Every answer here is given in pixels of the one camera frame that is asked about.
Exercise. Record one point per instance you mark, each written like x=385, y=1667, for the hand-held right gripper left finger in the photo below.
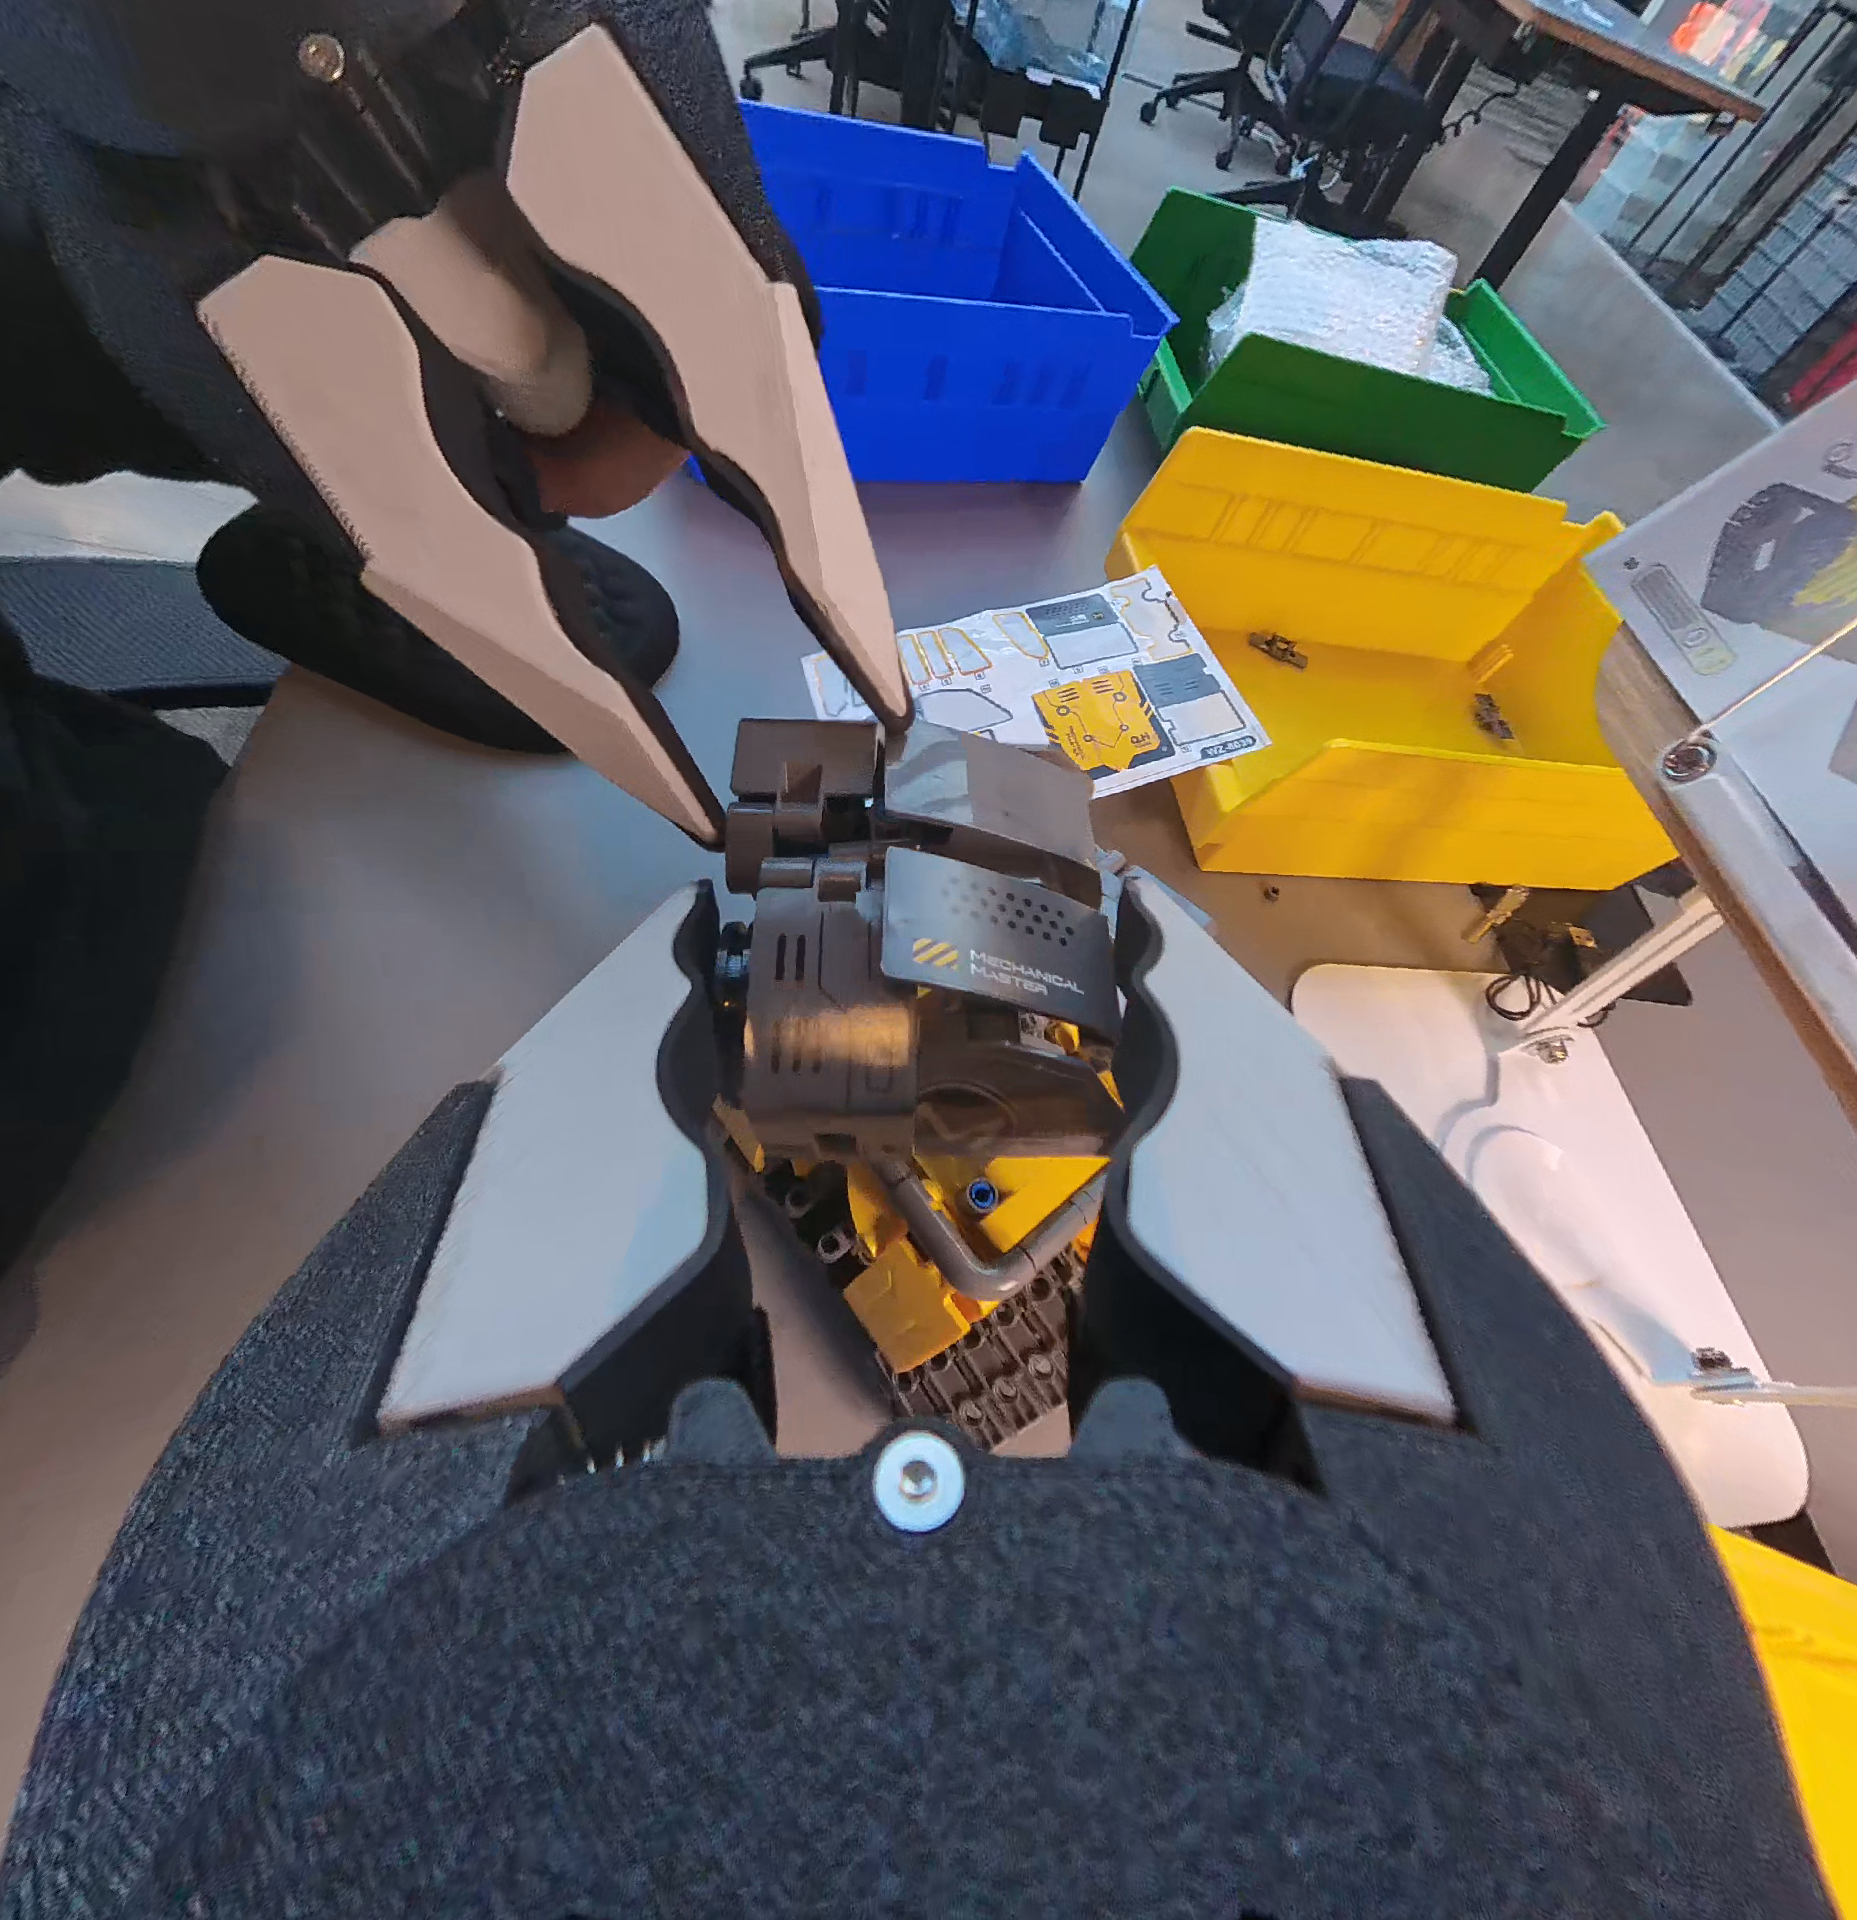
x=569, y=1184

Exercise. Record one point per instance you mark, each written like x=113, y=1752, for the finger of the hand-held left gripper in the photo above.
x=419, y=525
x=719, y=344

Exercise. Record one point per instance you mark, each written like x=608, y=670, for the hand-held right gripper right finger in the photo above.
x=1275, y=1184

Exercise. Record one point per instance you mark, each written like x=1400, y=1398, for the yellow grey brick robot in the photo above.
x=838, y=1035

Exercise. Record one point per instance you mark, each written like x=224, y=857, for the person's left forearm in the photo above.
x=58, y=376

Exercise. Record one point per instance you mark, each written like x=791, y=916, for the black chair armrest pad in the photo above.
x=312, y=660

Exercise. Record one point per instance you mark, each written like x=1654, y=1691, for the white book stand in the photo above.
x=1468, y=1081

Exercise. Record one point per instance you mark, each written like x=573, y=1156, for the blue plastic bin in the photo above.
x=959, y=390

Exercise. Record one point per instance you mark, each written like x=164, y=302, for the small brass metal piece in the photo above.
x=1498, y=909

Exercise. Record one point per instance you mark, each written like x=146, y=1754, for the yellow plastic bin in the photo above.
x=1394, y=808
x=1830, y=1694

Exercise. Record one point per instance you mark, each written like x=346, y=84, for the sticker sheet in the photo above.
x=1077, y=706

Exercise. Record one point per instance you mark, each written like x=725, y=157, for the dark grey brick piece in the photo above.
x=1279, y=647
x=1491, y=716

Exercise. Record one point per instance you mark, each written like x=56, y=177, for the bubble wrap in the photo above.
x=1333, y=291

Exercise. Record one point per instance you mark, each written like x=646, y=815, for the green plastic bin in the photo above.
x=1362, y=421

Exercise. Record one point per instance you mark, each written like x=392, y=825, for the black mesh office chair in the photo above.
x=1349, y=90

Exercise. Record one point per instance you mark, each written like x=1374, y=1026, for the instruction booklet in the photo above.
x=1783, y=554

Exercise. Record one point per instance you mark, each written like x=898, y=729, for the wooden table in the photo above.
x=1632, y=45

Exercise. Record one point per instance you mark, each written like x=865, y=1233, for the black parts drawer cabinet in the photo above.
x=1798, y=255

